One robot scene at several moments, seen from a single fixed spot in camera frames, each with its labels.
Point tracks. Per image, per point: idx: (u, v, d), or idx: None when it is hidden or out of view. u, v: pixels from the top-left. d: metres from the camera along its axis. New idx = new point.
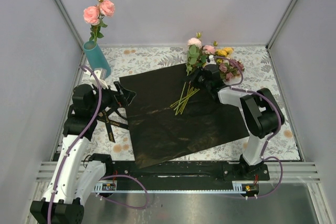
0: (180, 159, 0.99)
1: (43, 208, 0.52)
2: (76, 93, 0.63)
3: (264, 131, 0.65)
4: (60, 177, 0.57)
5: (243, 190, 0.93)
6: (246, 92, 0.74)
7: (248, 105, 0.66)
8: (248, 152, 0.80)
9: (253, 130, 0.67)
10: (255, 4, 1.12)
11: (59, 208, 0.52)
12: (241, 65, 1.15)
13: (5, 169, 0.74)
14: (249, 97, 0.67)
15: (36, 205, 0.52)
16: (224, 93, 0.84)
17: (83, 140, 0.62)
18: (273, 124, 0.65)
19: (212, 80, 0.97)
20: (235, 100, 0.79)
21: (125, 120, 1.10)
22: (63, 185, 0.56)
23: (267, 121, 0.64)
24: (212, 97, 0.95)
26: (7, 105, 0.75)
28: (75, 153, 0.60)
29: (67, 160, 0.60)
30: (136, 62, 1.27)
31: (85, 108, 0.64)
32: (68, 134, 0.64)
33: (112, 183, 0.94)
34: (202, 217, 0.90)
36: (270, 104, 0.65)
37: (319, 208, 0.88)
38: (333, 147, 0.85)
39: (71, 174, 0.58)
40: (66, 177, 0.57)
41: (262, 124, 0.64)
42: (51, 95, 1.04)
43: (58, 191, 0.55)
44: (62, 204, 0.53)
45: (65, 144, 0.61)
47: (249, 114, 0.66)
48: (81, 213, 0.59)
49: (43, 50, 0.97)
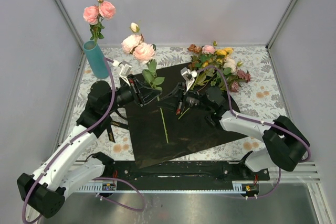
0: (180, 159, 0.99)
1: (29, 183, 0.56)
2: (93, 93, 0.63)
3: (296, 164, 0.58)
4: (55, 160, 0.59)
5: (243, 190, 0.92)
6: (261, 122, 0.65)
7: (273, 143, 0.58)
8: (253, 162, 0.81)
9: (284, 166, 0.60)
10: (254, 4, 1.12)
11: (40, 190, 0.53)
12: (248, 76, 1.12)
13: (5, 169, 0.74)
14: (270, 132, 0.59)
15: (24, 178, 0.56)
16: (230, 123, 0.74)
17: (90, 134, 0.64)
18: (301, 152, 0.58)
19: (213, 108, 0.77)
20: (249, 131, 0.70)
21: (125, 120, 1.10)
22: (53, 171, 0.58)
23: (295, 152, 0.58)
24: (212, 124, 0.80)
26: (7, 105, 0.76)
28: (77, 145, 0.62)
29: (69, 148, 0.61)
30: (136, 62, 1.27)
31: (100, 107, 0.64)
32: (81, 123, 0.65)
33: (112, 183, 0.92)
34: (201, 216, 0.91)
36: (295, 136, 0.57)
37: (319, 208, 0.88)
38: (333, 147, 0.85)
39: (65, 163, 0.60)
40: (59, 163, 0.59)
41: (292, 158, 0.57)
42: (52, 95, 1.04)
43: (46, 174, 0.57)
44: (44, 187, 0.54)
45: (74, 132, 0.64)
47: (274, 151, 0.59)
48: (61, 205, 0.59)
49: (43, 51, 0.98)
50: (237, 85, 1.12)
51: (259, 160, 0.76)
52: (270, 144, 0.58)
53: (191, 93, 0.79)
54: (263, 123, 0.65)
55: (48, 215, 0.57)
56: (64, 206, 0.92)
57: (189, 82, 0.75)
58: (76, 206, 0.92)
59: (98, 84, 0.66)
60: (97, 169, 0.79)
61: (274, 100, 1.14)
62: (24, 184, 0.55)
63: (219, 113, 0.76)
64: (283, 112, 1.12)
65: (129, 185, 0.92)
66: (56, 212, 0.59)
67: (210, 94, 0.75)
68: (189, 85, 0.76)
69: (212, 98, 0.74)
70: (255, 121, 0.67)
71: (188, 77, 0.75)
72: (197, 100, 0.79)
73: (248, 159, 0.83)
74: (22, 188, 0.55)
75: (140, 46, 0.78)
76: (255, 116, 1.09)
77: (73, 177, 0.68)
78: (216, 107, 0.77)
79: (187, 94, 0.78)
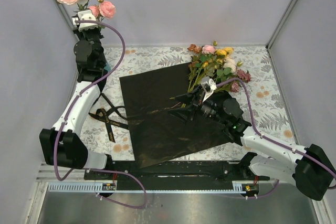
0: (180, 159, 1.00)
1: (51, 135, 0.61)
2: (80, 56, 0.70)
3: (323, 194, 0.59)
4: (70, 112, 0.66)
5: (243, 190, 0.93)
6: (293, 150, 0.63)
7: (305, 176, 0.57)
8: (260, 169, 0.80)
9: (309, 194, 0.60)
10: (255, 4, 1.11)
11: (66, 137, 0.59)
12: (248, 76, 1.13)
13: (5, 169, 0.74)
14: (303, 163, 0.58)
15: (46, 132, 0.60)
16: (251, 141, 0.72)
17: (95, 87, 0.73)
18: (327, 182, 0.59)
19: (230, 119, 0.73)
20: (273, 154, 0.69)
21: (125, 120, 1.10)
22: (73, 119, 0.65)
23: (323, 182, 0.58)
24: (229, 138, 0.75)
26: (7, 105, 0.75)
28: (86, 95, 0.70)
29: (80, 99, 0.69)
30: (136, 62, 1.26)
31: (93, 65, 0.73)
32: (82, 81, 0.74)
33: (112, 182, 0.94)
34: (202, 216, 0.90)
36: (330, 171, 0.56)
37: (319, 208, 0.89)
38: (333, 147, 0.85)
39: (81, 112, 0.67)
40: (76, 113, 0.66)
41: (320, 189, 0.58)
42: (52, 95, 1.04)
43: (68, 123, 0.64)
44: (69, 133, 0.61)
45: (79, 88, 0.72)
47: (304, 182, 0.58)
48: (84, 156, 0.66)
49: (43, 50, 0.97)
50: (237, 85, 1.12)
51: (272, 170, 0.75)
52: (302, 176, 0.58)
53: (207, 103, 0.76)
54: (294, 151, 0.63)
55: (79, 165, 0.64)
56: (63, 206, 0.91)
57: (208, 93, 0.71)
58: (75, 206, 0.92)
59: (79, 46, 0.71)
60: (101, 159, 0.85)
61: (274, 100, 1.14)
62: (49, 138, 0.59)
63: (239, 128, 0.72)
64: (283, 111, 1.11)
65: (132, 184, 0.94)
66: (83, 162, 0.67)
67: (227, 106, 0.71)
68: (206, 95, 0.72)
69: (230, 112, 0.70)
70: (286, 147, 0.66)
71: (207, 88, 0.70)
72: (211, 111, 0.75)
73: (255, 163, 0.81)
74: (48, 141, 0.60)
75: None
76: (256, 116, 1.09)
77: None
78: (233, 121, 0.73)
79: (203, 103, 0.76)
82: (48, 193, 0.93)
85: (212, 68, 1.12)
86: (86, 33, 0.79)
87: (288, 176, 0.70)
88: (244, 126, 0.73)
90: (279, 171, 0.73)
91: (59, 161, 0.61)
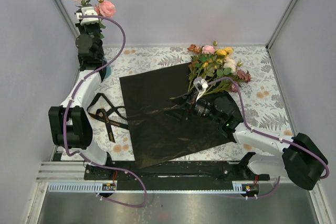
0: (180, 159, 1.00)
1: (60, 113, 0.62)
2: (81, 50, 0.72)
3: (316, 182, 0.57)
4: (76, 92, 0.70)
5: (243, 190, 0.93)
6: (279, 139, 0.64)
7: (293, 162, 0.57)
8: (258, 167, 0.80)
9: (303, 183, 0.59)
10: (254, 4, 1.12)
11: (75, 112, 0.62)
12: (248, 76, 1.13)
13: (5, 169, 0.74)
14: (291, 151, 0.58)
15: (55, 108, 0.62)
16: (243, 136, 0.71)
17: (96, 75, 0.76)
18: (319, 170, 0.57)
19: (222, 117, 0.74)
20: (264, 147, 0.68)
21: (125, 120, 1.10)
22: (80, 98, 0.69)
23: (315, 170, 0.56)
24: (224, 136, 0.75)
26: (7, 105, 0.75)
28: (90, 80, 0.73)
29: (84, 83, 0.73)
30: (136, 62, 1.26)
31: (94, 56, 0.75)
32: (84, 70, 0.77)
33: (112, 183, 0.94)
34: (202, 216, 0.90)
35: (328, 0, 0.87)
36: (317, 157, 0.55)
37: (320, 208, 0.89)
38: (333, 147, 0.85)
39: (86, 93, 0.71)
40: (82, 94, 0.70)
41: (311, 176, 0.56)
42: (52, 95, 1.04)
43: (75, 100, 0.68)
44: (77, 109, 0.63)
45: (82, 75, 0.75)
47: (294, 170, 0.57)
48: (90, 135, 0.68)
49: (43, 50, 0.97)
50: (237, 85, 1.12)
51: (270, 167, 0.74)
52: (290, 164, 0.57)
53: (200, 102, 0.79)
54: (281, 140, 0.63)
55: (86, 142, 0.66)
56: (63, 206, 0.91)
57: (200, 92, 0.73)
58: (75, 206, 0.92)
59: (80, 39, 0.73)
60: (103, 155, 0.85)
61: (274, 100, 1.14)
62: (58, 113, 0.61)
63: (232, 125, 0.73)
64: (283, 111, 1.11)
65: (132, 184, 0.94)
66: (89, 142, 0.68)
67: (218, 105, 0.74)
68: (199, 95, 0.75)
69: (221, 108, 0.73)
70: (274, 137, 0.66)
71: (199, 86, 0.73)
72: (205, 110, 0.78)
73: (252, 162, 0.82)
74: (57, 118, 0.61)
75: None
76: (256, 116, 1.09)
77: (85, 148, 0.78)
78: (227, 118, 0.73)
79: (197, 103, 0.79)
82: (48, 193, 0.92)
85: (212, 68, 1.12)
86: (88, 28, 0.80)
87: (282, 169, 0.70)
88: (237, 123, 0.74)
90: (274, 167, 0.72)
91: (67, 139, 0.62)
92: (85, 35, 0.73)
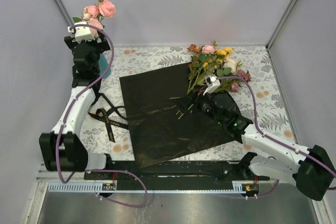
0: (180, 159, 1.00)
1: (51, 139, 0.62)
2: (76, 57, 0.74)
3: (323, 194, 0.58)
4: (69, 115, 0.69)
5: (243, 190, 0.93)
6: (296, 150, 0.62)
7: (308, 177, 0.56)
8: (260, 169, 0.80)
9: (308, 193, 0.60)
10: (254, 4, 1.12)
11: (67, 139, 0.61)
12: (248, 76, 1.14)
13: (5, 169, 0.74)
14: (306, 164, 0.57)
15: (46, 136, 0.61)
16: (252, 140, 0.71)
17: (90, 91, 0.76)
18: (328, 183, 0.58)
19: (227, 116, 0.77)
20: (273, 153, 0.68)
21: (125, 120, 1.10)
22: (72, 121, 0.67)
23: (324, 183, 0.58)
24: (231, 136, 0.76)
26: (7, 105, 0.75)
28: (82, 99, 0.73)
29: (76, 103, 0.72)
30: (136, 61, 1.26)
31: (87, 68, 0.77)
32: (77, 85, 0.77)
33: (112, 182, 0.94)
34: (201, 216, 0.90)
35: None
36: (332, 173, 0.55)
37: (319, 208, 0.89)
38: (333, 147, 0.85)
39: (78, 115, 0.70)
40: (74, 115, 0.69)
41: (320, 189, 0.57)
42: (52, 95, 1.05)
43: (67, 125, 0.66)
44: (70, 136, 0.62)
45: (74, 93, 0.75)
47: (306, 182, 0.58)
48: (85, 157, 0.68)
49: (43, 50, 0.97)
50: (237, 85, 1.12)
51: (272, 171, 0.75)
52: (304, 177, 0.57)
53: (206, 99, 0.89)
54: (297, 151, 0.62)
55: (81, 166, 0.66)
56: (63, 206, 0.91)
57: None
58: (75, 206, 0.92)
59: (77, 49, 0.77)
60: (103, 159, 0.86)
61: (274, 100, 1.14)
62: (49, 142, 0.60)
63: (240, 125, 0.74)
64: (283, 111, 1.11)
65: (135, 184, 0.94)
66: (84, 164, 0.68)
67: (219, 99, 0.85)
68: None
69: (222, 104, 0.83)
70: (289, 147, 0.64)
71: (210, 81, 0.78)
72: (210, 107, 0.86)
73: (254, 163, 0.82)
74: (48, 145, 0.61)
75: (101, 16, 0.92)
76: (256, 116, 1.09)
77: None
78: (229, 116, 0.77)
79: (203, 99, 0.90)
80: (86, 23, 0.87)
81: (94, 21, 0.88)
82: (48, 193, 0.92)
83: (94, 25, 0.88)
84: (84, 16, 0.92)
85: (211, 70, 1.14)
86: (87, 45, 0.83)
87: (289, 177, 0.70)
88: (245, 124, 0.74)
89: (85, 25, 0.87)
90: (279, 171, 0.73)
91: (61, 165, 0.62)
92: (83, 45, 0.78)
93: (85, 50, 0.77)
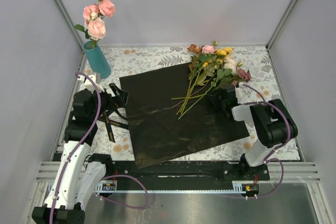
0: (180, 159, 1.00)
1: (45, 213, 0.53)
2: (77, 100, 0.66)
3: (274, 139, 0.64)
4: (61, 182, 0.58)
5: (243, 190, 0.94)
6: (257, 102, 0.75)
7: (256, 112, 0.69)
8: (251, 154, 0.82)
9: (264, 140, 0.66)
10: (254, 4, 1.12)
11: (60, 214, 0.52)
12: (248, 75, 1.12)
13: (4, 169, 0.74)
14: (259, 106, 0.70)
15: (39, 211, 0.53)
16: (238, 109, 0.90)
17: (84, 146, 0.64)
18: (283, 132, 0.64)
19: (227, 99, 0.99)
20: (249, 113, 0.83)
21: (125, 120, 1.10)
22: (65, 192, 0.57)
23: (277, 129, 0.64)
24: (227, 115, 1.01)
26: (7, 105, 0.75)
28: (76, 160, 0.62)
29: (69, 166, 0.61)
30: (135, 62, 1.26)
31: (85, 115, 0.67)
32: (69, 139, 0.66)
33: (112, 183, 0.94)
34: (201, 216, 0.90)
35: None
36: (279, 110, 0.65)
37: (319, 208, 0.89)
38: (333, 146, 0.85)
39: (72, 180, 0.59)
40: (67, 183, 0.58)
41: (272, 132, 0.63)
42: (52, 95, 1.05)
43: (59, 198, 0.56)
44: (63, 210, 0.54)
45: (67, 150, 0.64)
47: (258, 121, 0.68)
48: (83, 219, 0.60)
49: (43, 50, 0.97)
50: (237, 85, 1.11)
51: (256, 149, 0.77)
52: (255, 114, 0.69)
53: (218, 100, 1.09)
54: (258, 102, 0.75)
55: None
56: None
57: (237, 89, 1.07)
58: None
59: (80, 93, 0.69)
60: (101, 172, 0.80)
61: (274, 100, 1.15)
62: (42, 216, 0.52)
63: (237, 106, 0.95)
64: None
65: (137, 184, 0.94)
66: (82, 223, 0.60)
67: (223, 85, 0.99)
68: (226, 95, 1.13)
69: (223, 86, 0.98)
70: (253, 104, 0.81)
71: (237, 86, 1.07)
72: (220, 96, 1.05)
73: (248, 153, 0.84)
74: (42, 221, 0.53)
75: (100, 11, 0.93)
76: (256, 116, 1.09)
77: (81, 190, 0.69)
78: (228, 98, 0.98)
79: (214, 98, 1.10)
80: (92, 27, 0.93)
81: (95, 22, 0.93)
82: None
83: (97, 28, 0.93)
84: (84, 18, 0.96)
85: (212, 70, 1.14)
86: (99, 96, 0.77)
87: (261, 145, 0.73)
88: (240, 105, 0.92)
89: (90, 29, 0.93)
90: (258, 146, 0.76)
91: None
92: (86, 91, 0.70)
93: (88, 94, 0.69)
